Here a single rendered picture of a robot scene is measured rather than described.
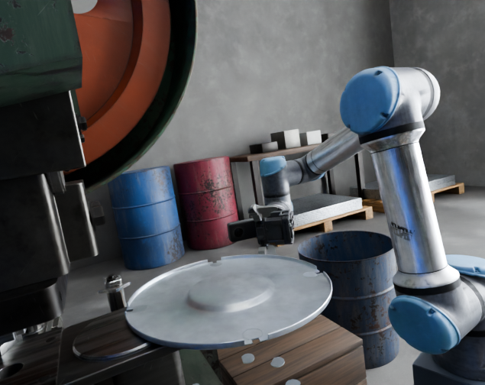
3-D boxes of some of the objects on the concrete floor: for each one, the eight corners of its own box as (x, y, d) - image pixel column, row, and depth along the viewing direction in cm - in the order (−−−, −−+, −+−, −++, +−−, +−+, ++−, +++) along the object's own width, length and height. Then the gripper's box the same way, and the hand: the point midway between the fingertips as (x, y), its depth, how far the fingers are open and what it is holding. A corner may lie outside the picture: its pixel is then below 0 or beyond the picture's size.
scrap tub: (356, 310, 187) (347, 225, 180) (426, 346, 149) (418, 241, 142) (292, 338, 169) (279, 246, 163) (354, 388, 132) (340, 270, 125)
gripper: (289, 179, 87) (281, 193, 68) (299, 253, 90) (293, 286, 71) (256, 183, 89) (239, 198, 70) (266, 255, 92) (253, 288, 73)
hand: (253, 244), depth 71 cm, fingers open, 14 cm apart
